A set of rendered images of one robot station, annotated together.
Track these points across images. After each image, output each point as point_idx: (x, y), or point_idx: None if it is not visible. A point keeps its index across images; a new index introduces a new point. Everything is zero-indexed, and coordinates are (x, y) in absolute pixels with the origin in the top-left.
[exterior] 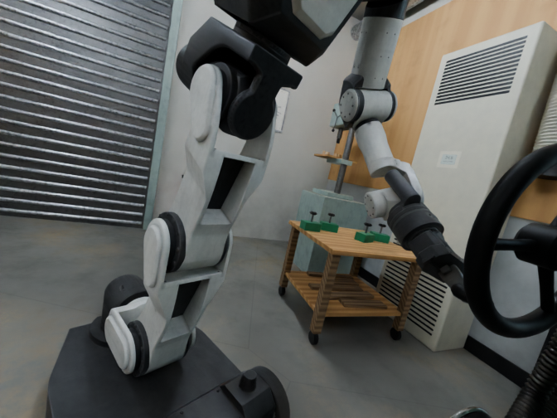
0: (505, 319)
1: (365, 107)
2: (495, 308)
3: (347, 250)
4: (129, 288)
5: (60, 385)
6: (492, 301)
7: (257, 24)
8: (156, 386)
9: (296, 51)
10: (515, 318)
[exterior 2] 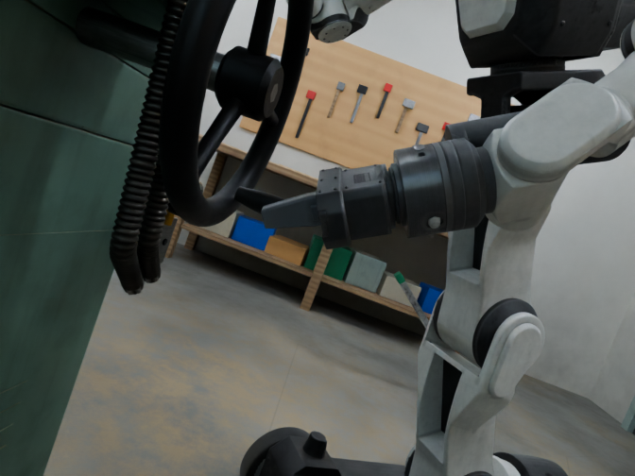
0: (217, 193)
1: (634, 29)
2: (231, 178)
3: None
4: (523, 455)
5: None
6: (235, 172)
7: (471, 64)
8: None
9: (508, 55)
10: (211, 200)
